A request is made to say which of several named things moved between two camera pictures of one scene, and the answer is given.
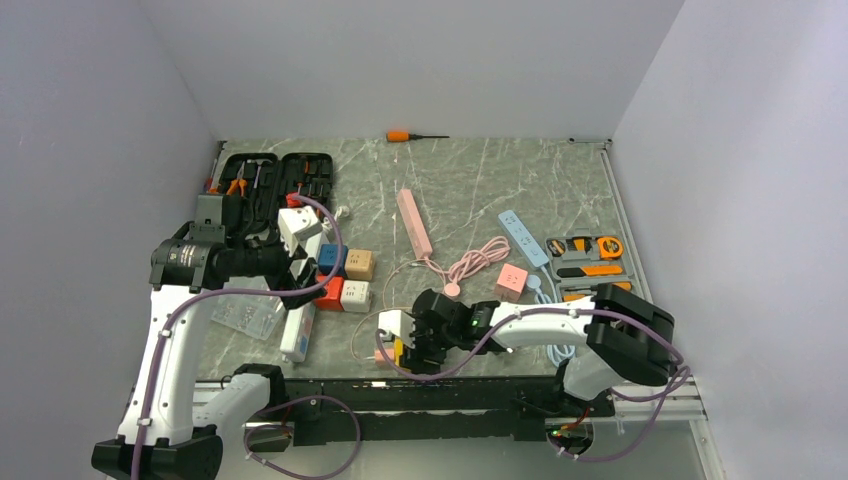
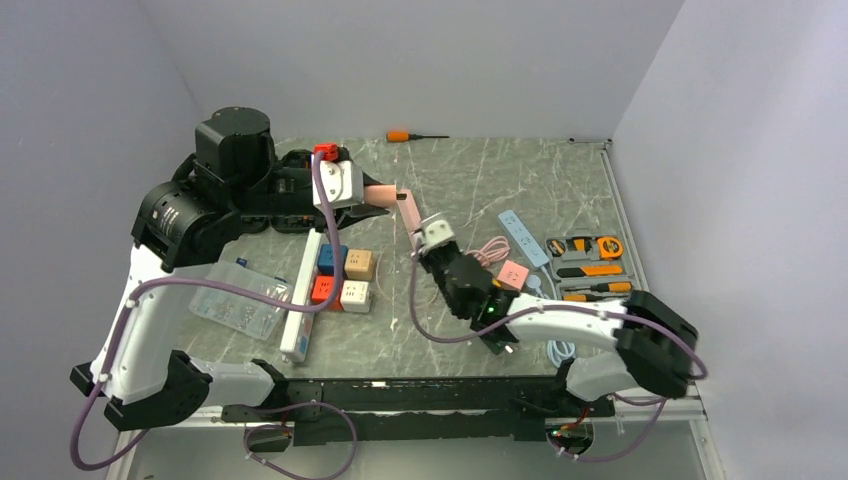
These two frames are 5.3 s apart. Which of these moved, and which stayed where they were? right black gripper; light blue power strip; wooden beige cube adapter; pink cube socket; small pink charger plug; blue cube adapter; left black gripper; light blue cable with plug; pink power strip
Moved: small pink charger plug; right black gripper; left black gripper
Stayed: pink power strip; light blue cable with plug; wooden beige cube adapter; pink cube socket; blue cube adapter; light blue power strip
